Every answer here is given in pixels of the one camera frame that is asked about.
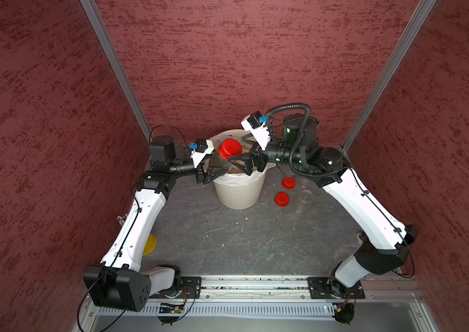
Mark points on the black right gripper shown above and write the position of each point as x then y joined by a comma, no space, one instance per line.
248,167

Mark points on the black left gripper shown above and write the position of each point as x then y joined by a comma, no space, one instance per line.
208,176

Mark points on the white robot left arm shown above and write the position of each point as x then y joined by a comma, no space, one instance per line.
117,282

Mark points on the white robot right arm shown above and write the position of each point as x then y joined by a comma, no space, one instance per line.
385,241

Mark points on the white printed bin liner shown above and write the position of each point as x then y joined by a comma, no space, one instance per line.
242,156

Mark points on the cream plastic trash bin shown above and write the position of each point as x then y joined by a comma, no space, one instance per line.
235,189

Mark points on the yellow pencil cup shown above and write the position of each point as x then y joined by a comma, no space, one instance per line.
150,245

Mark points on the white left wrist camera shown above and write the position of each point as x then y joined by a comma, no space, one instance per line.
199,150

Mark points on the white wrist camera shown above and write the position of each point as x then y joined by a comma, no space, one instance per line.
199,150
255,123

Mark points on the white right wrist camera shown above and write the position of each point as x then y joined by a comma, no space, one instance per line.
255,123

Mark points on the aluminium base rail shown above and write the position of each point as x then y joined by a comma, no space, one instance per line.
295,288

